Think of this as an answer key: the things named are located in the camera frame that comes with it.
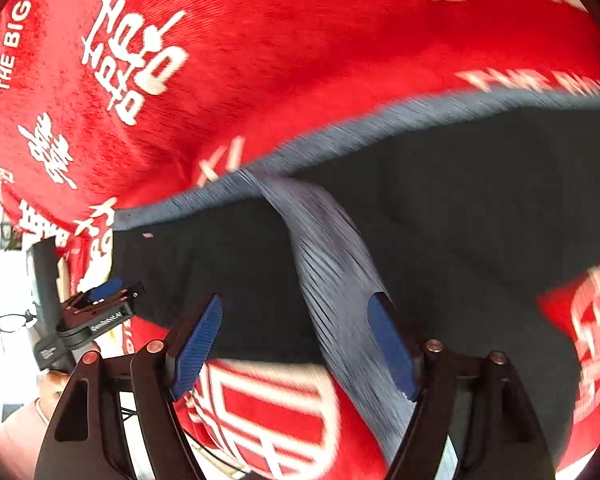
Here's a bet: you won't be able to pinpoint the red blanket white characters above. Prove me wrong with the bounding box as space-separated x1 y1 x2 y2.
0 0 600 479

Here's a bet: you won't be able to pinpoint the black pants patterned waistband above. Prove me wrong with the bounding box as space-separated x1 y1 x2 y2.
112 91 600 458

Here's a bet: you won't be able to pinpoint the left hand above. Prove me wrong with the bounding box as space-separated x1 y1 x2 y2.
36 339 104 421

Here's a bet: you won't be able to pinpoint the black cable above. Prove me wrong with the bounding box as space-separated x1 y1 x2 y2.
0 294 39 334

